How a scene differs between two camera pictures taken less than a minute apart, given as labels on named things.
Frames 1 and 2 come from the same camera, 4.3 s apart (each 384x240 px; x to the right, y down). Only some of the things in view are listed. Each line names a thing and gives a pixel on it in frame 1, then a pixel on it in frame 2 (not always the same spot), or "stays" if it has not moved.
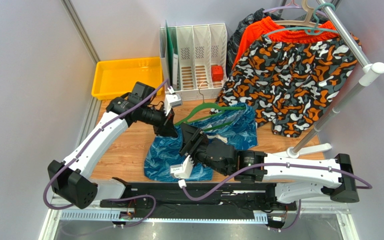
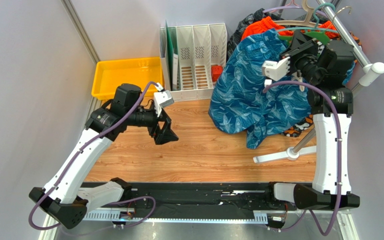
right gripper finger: x=192 y=137 -> x=300 y=42
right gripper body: x=192 y=145 -> x=300 y=53
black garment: x=234 y=42 stays
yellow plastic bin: x=117 y=78 stays
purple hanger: x=323 y=14 stays
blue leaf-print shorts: x=234 y=123 -> x=242 y=102
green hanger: x=222 y=109 -> x=322 y=36
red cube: x=217 y=73 stays
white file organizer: x=202 y=52 stays
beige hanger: x=307 y=22 stays
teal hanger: x=316 y=31 stays
